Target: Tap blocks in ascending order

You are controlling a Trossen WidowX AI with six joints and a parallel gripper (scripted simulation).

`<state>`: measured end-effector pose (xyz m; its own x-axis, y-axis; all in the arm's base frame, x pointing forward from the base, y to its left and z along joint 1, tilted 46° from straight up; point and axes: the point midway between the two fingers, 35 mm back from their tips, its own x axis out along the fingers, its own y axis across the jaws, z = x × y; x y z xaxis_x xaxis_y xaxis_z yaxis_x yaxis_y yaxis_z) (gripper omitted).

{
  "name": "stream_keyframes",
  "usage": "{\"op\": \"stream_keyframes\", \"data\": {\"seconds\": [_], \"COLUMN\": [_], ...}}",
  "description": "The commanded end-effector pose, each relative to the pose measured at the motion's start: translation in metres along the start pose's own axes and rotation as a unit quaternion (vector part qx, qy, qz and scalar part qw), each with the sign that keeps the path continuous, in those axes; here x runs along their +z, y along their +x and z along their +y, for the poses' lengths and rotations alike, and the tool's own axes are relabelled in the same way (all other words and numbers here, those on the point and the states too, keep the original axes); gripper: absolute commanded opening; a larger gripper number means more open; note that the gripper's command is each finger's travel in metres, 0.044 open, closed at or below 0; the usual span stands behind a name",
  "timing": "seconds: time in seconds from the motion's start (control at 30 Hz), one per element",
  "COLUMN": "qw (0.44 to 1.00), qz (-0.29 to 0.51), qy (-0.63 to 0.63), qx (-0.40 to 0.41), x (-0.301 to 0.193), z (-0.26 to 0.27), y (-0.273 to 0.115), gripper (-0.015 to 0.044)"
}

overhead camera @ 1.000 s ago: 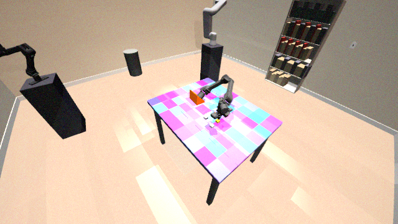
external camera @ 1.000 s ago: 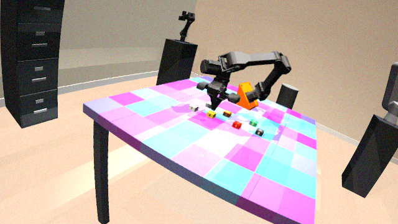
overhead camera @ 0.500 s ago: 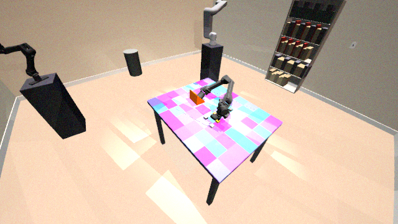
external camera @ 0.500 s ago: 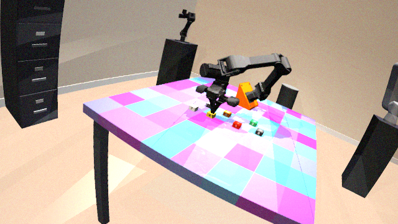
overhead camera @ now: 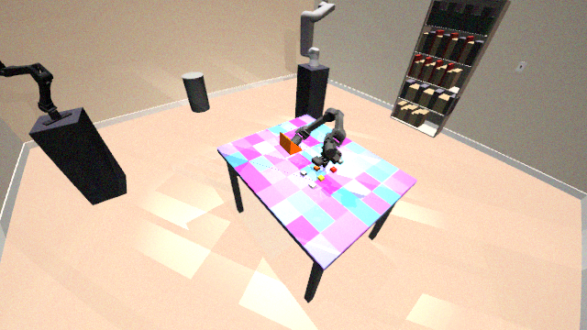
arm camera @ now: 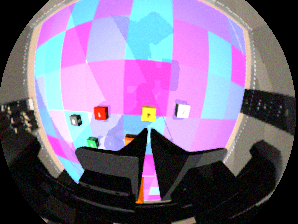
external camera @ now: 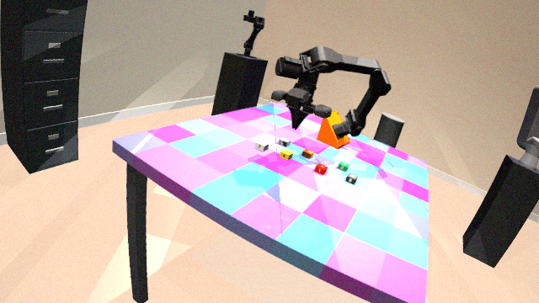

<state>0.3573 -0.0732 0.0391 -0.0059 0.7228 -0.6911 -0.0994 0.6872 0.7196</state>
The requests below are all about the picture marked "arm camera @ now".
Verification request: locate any yellow block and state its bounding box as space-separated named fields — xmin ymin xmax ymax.
xmin=142 ymin=107 xmax=157 ymax=121

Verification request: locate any green block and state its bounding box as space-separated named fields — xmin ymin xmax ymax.
xmin=86 ymin=136 xmax=100 ymax=149

